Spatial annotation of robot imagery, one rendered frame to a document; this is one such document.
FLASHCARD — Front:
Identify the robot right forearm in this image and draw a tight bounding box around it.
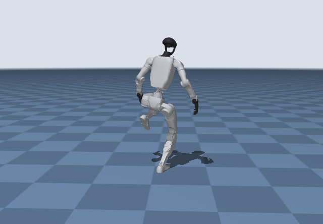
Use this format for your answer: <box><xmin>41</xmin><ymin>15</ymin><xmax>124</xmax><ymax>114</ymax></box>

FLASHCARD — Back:
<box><xmin>185</xmin><ymin>79</ymin><xmax>197</xmax><ymax>101</ymax></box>

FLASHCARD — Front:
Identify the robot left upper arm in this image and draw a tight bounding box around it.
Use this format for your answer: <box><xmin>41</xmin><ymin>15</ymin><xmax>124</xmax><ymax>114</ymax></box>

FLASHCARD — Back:
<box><xmin>136</xmin><ymin>57</ymin><xmax>154</xmax><ymax>82</ymax></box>

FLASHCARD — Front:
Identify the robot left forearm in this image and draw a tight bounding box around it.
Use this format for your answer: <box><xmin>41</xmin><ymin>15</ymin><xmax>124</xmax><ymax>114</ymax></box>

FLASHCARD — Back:
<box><xmin>135</xmin><ymin>79</ymin><xmax>143</xmax><ymax>95</ymax></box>

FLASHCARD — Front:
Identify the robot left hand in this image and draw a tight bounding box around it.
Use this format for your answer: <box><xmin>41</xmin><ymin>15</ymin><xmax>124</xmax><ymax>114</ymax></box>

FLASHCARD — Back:
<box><xmin>137</xmin><ymin>93</ymin><xmax>143</xmax><ymax>103</ymax></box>

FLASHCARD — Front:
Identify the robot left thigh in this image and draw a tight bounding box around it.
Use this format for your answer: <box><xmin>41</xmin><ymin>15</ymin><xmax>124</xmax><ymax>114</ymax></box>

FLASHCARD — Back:
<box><xmin>141</xmin><ymin>93</ymin><xmax>153</xmax><ymax>107</ymax></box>

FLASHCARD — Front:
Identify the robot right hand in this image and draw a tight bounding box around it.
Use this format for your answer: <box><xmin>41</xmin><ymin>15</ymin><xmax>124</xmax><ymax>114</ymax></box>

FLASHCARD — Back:
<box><xmin>192</xmin><ymin>99</ymin><xmax>198</xmax><ymax>115</ymax></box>

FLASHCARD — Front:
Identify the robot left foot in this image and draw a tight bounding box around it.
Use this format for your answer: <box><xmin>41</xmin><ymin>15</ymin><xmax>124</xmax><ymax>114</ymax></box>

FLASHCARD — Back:
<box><xmin>139</xmin><ymin>115</ymin><xmax>150</xmax><ymax>130</ymax></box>

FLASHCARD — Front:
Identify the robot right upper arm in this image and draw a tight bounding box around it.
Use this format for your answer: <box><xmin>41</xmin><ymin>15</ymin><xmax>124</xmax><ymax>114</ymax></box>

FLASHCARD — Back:
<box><xmin>173</xmin><ymin>60</ymin><xmax>189</xmax><ymax>88</ymax></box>

